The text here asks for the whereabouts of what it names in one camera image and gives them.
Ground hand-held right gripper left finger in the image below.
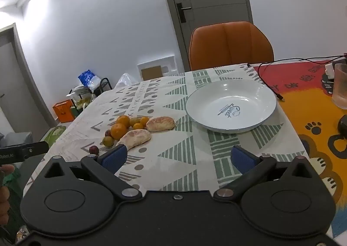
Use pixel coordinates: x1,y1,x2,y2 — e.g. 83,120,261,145
43,144,143,201

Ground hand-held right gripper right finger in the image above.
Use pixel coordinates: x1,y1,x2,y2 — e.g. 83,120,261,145
213,145,312,201

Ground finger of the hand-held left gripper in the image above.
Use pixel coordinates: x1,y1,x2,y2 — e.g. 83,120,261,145
23,141,49,160

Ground large orange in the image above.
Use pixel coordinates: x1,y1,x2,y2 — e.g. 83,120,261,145
116,115,131,127
111,123,128,140

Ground peeled pomelo piece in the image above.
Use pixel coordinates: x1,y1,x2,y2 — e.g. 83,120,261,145
116,129,152,150
146,116,176,132

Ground white ceramic plate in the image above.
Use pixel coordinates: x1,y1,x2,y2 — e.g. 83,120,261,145
186,79,277,134

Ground person's left hand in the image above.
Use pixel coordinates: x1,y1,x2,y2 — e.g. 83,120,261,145
0,165,15,226

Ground grey sofa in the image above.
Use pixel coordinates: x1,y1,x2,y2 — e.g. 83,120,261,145
0,132,33,146

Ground green floor mat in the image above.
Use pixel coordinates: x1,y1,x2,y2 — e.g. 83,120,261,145
45,126,67,145

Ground orange box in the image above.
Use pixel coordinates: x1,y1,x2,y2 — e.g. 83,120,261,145
52,99,76,123

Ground grey side door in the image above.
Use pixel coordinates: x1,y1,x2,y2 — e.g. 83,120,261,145
0,23,56,138

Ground orange cartoon table mat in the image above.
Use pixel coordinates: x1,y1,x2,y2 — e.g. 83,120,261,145
253,59,347,246

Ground black metal rack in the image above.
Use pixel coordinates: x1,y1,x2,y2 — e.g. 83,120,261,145
92,78,113,100

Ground white plastic bag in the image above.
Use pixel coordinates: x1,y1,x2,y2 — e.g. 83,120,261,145
115,73,140,89

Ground green patterned tablecloth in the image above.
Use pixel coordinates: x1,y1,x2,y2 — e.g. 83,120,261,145
23,63,311,195

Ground blue plastic bag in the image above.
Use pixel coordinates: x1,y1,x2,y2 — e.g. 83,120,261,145
78,70,102,92

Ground brown cardboard sheet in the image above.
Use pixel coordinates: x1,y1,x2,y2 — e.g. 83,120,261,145
141,66,163,80

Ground black computer mouse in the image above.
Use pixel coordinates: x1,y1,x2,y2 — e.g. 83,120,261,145
337,114,347,135

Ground white foam packaging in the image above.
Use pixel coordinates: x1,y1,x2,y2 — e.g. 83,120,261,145
137,55,178,81

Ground orange leather chair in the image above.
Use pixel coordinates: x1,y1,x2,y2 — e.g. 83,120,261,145
189,21,274,71

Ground ribbed glass cup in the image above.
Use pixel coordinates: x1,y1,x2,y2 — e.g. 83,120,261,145
331,63,347,109

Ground white charger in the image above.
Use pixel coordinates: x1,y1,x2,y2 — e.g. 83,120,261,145
324,63,337,78

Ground black cable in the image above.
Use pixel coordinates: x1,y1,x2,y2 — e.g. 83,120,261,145
247,57,347,101

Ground black door handle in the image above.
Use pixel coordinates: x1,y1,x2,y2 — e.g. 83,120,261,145
176,2,192,23

